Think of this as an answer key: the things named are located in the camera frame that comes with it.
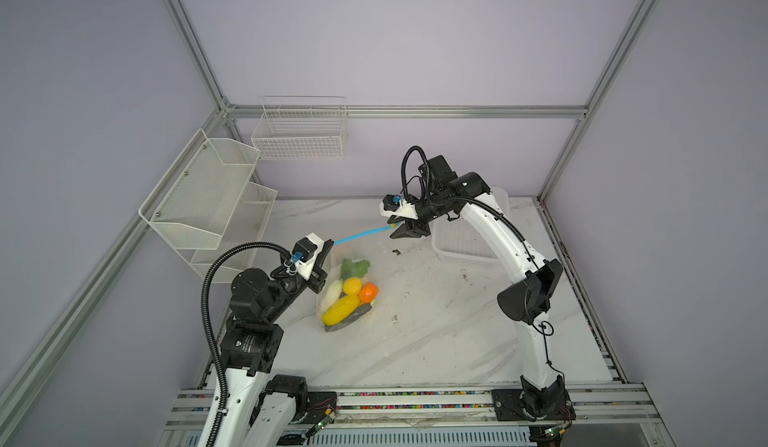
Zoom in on white radish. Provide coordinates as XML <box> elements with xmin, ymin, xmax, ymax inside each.
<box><xmin>316</xmin><ymin>258</ymin><xmax>371</xmax><ymax>315</ymax></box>

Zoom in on clear zip top bag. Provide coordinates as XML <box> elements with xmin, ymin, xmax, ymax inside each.
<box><xmin>316</xmin><ymin>224</ymin><xmax>397</xmax><ymax>333</ymax></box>

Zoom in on yellow corn cob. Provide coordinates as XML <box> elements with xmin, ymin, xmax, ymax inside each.
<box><xmin>321</xmin><ymin>295</ymin><xmax>361</xmax><ymax>327</ymax></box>

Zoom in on yellow lemon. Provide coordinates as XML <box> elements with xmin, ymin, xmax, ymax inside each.
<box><xmin>342</xmin><ymin>277</ymin><xmax>363</xmax><ymax>297</ymax></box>

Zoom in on orange tangerine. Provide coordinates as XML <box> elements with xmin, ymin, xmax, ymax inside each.
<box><xmin>358</xmin><ymin>283</ymin><xmax>379</xmax><ymax>304</ymax></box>

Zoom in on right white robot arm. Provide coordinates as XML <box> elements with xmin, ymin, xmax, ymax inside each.
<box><xmin>380</xmin><ymin>146</ymin><xmax>567</xmax><ymax>420</ymax></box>

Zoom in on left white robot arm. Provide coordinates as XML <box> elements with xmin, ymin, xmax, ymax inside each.
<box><xmin>199</xmin><ymin>234</ymin><xmax>334</xmax><ymax>446</ymax></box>

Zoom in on white plastic food basket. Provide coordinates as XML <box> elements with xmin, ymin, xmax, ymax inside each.
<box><xmin>431</xmin><ymin>217</ymin><xmax>502</xmax><ymax>268</ymax></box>

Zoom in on white mesh two-tier shelf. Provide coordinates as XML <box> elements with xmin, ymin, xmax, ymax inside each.
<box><xmin>138</xmin><ymin>130</ymin><xmax>277</xmax><ymax>277</ymax></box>

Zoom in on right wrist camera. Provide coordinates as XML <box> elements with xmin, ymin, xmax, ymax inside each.
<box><xmin>379</xmin><ymin>194</ymin><xmax>418</xmax><ymax>220</ymax></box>

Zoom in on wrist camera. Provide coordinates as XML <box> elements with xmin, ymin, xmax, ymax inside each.
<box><xmin>291</xmin><ymin>233</ymin><xmax>324</xmax><ymax>281</ymax></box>
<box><xmin>379</xmin><ymin>194</ymin><xmax>418</xmax><ymax>220</ymax></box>

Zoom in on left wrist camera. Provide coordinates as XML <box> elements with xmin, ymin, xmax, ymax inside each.
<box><xmin>291</xmin><ymin>233</ymin><xmax>324</xmax><ymax>281</ymax></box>

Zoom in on aluminium frame back bar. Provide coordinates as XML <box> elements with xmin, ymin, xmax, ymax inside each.
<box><xmin>228</xmin><ymin>105</ymin><xmax>588</xmax><ymax>120</ymax></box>

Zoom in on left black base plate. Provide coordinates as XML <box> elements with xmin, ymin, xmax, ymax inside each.
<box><xmin>253</xmin><ymin>390</ymin><xmax>338</xmax><ymax>427</ymax></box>

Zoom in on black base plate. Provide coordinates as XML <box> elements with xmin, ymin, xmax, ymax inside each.
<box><xmin>491</xmin><ymin>388</ymin><xmax>576</xmax><ymax>422</ymax></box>
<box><xmin>253</xmin><ymin>390</ymin><xmax>338</xmax><ymax>427</ymax></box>

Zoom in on white wire wall basket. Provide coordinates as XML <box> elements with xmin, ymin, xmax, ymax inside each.
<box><xmin>251</xmin><ymin>96</ymin><xmax>348</xmax><ymax>161</ymax></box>

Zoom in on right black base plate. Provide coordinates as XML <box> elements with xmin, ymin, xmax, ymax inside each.
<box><xmin>491</xmin><ymin>388</ymin><xmax>576</xmax><ymax>422</ymax></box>

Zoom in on aluminium front rail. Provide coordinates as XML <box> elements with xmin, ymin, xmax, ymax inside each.
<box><xmin>158</xmin><ymin>384</ymin><xmax>674</xmax><ymax>446</ymax></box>

